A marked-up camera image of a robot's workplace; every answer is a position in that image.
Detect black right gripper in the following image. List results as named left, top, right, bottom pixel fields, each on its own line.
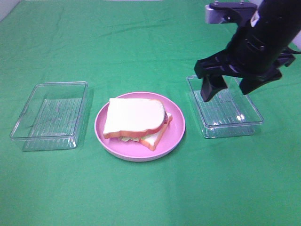
left=194, top=26, right=295, bottom=102

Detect bacon strip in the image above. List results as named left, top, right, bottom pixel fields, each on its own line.
left=164, top=112, right=172, bottom=124

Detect toast bread slice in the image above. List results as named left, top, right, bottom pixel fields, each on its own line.
left=139, top=120, right=172, bottom=151
left=103, top=98, right=167, bottom=138

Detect green lettuce leaf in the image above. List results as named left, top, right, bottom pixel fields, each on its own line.
left=118, top=136, right=141, bottom=142

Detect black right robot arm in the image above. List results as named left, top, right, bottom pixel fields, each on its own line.
left=194, top=0, right=301, bottom=102

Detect right clear plastic container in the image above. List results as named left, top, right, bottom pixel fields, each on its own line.
left=186, top=75, right=264, bottom=138

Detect clear plastic container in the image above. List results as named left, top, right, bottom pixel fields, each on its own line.
left=186, top=75, right=264, bottom=138
left=10, top=81, right=88, bottom=152

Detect green tablecloth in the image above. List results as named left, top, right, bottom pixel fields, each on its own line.
left=0, top=0, right=301, bottom=226

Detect left clear plastic container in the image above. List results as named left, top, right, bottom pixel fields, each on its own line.
left=10, top=81, right=88, bottom=152

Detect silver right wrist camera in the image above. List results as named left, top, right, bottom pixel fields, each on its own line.
left=205, top=1, right=257, bottom=25

